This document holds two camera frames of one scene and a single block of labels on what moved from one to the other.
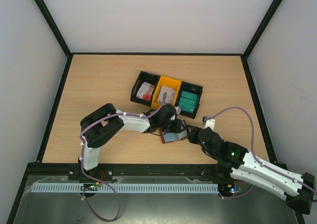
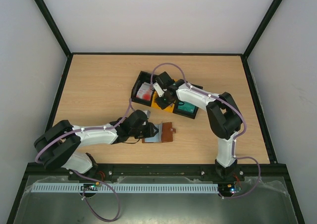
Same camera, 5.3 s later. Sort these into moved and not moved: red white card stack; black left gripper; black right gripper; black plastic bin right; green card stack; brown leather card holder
Moved: brown leather card holder; black right gripper; black left gripper
Not moved: green card stack; black plastic bin right; red white card stack
